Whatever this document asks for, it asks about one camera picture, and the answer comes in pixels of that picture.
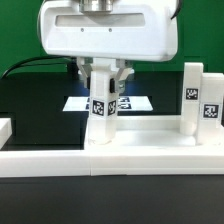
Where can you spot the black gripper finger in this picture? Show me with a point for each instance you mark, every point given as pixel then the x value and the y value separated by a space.
pixel 123 69
pixel 85 67

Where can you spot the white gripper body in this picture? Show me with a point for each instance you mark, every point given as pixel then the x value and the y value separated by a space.
pixel 143 30

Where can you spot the white desk top panel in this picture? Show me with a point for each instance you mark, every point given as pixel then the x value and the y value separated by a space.
pixel 153 145

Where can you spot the fiducial marker sheet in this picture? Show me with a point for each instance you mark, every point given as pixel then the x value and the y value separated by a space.
pixel 125 103

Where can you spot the white block at left edge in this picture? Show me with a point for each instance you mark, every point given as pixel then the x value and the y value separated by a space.
pixel 5 131

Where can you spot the white L-shaped fixture wall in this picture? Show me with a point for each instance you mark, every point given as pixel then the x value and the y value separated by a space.
pixel 44 163

